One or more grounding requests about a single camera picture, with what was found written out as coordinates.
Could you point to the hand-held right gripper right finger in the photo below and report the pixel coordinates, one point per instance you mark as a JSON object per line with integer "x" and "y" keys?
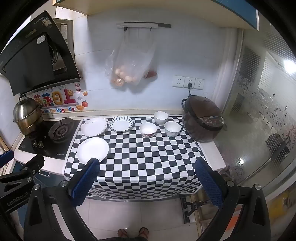
{"x": 210, "y": 184}

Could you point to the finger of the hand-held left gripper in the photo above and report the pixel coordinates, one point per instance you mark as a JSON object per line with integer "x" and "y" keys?
{"x": 5, "y": 158}
{"x": 31, "y": 165}

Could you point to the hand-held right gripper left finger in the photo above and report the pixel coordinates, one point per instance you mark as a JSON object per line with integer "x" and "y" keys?
{"x": 85, "y": 181}

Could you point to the white bowl blue rim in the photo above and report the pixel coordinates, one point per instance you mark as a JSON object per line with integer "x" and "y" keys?
{"x": 172, "y": 128}

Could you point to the stove knob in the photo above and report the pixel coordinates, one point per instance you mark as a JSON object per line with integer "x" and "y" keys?
{"x": 35, "y": 144}
{"x": 41, "y": 145}

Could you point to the plain white plate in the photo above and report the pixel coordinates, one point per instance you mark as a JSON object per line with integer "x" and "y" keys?
{"x": 92, "y": 150}

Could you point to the black glass gas stove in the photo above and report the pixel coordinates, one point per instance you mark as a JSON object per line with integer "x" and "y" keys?
{"x": 63, "y": 148}

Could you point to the round gas burner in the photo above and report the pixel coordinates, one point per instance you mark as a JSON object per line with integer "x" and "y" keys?
{"x": 60, "y": 132}

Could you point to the steel steamer pot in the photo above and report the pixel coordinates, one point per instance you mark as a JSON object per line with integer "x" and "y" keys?
{"x": 26, "y": 115}

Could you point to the white plate faint print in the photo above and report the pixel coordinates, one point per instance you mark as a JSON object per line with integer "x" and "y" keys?
{"x": 93, "y": 127}

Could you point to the black white checkered cloth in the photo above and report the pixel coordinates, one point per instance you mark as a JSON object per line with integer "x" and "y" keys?
{"x": 143, "y": 162}

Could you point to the person's left foot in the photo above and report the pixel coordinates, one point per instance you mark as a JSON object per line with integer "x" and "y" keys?
{"x": 123, "y": 233}

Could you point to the person's foot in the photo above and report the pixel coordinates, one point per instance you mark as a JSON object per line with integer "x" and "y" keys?
{"x": 143, "y": 232}
{"x": 123, "y": 233}

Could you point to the white plate blue striped rim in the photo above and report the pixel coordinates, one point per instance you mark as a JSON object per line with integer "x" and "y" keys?
{"x": 121, "y": 124}

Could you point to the person's right foot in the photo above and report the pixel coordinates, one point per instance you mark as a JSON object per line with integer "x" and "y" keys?
{"x": 143, "y": 232}

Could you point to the dark slatted crate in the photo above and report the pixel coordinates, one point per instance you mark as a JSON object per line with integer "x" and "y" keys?
{"x": 277, "y": 146}

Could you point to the white bowl red pattern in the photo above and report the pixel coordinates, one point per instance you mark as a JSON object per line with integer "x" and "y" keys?
{"x": 148, "y": 129}

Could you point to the white bowl dark rim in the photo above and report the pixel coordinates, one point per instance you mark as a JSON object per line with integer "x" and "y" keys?
{"x": 161, "y": 117}

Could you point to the patterned frosted glass door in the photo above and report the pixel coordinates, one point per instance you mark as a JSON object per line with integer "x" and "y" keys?
{"x": 266, "y": 104}

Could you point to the black range hood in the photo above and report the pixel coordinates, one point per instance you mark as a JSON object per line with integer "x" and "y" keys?
{"x": 30, "y": 58}

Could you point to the clear plastic bag of eggs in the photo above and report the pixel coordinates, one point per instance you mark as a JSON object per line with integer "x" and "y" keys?
{"x": 129, "y": 64}

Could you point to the small bag with red contents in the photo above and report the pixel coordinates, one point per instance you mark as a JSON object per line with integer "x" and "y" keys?
{"x": 151, "y": 74}

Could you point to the black metal bracket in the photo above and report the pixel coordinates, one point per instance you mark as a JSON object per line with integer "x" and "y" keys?
{"x": 193, "y": 206}

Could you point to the colourful wall sticker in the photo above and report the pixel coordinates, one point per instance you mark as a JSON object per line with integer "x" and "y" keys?
{"x": 57, "y": 99}

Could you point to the white wall outlet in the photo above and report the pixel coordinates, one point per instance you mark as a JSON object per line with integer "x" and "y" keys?
{"x": 186, "y": 80}
{"x": 178, "y": 81}
{"x": 199, "y": 84}

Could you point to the wall hook rail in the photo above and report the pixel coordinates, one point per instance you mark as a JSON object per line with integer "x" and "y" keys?
{"x": 141, "y": 25}

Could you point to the beige wall cabinet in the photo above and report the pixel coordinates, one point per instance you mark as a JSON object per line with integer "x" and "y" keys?
{"x": 161, "y": 8}

